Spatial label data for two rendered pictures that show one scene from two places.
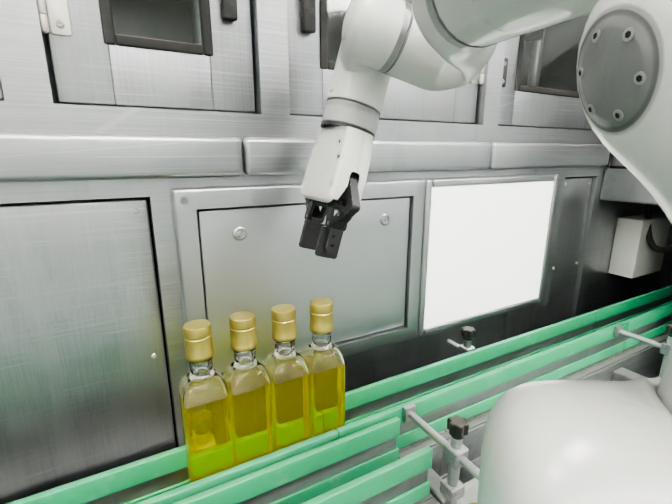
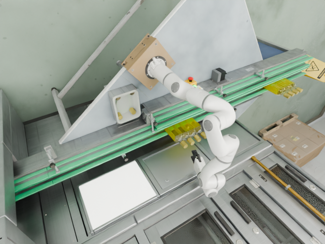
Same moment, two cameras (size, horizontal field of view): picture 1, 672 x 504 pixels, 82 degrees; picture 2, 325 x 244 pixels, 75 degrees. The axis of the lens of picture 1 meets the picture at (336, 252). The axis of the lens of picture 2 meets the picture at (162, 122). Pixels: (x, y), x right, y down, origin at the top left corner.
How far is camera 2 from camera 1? 1.17 m
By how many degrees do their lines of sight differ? 56
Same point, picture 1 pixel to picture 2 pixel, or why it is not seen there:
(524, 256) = (96, 196)
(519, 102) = not seen: outside the picture
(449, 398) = (140, 136)
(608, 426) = not seen: hidden behind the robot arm
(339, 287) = (169, 161)
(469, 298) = (119, 174)
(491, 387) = (124, 141)
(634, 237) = not seen: hidden behind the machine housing
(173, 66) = (232, 187)
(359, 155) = (201, 165)
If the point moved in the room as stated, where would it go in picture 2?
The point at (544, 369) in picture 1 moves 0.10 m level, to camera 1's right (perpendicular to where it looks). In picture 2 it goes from (99, 150) to (84, 150)
